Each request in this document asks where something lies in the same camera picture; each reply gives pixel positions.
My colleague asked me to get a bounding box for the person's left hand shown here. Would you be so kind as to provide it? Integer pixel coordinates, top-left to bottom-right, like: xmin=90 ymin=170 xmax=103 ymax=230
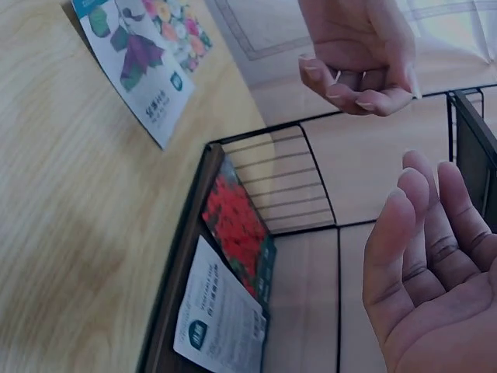
xmin=298 ymin=0 xmax=422 ymax=117

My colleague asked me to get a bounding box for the person's right hand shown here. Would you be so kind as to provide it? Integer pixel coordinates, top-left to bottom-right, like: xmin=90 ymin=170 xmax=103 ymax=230
xmin=363 ymin=150 xmax=497 ymax=373

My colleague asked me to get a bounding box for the red flower seed packet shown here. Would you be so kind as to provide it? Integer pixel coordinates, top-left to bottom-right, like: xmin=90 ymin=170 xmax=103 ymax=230
xmin=201 ymin=155 xmax=277 ymax=302

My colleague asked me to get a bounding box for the colourful flower seed packet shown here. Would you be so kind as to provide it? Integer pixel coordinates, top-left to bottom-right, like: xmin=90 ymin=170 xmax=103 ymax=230
xmin=141 ymin=0 xmax=214 ymax=74

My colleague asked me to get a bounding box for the purple leaf seed packet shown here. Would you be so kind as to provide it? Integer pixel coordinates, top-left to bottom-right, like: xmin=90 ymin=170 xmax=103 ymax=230
xmin=71 ymin=0 xmax=196 ymax=152

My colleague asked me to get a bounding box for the white text seed packet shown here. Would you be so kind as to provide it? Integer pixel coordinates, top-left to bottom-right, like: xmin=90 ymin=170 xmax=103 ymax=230
xmin=172 ymin=235 xmax=269 ymax=373

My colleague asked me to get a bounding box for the black wire rack wooden base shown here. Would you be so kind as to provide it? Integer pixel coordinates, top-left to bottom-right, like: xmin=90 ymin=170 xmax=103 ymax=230
xmin=137 ymin=85 xmax=497 ymax=373

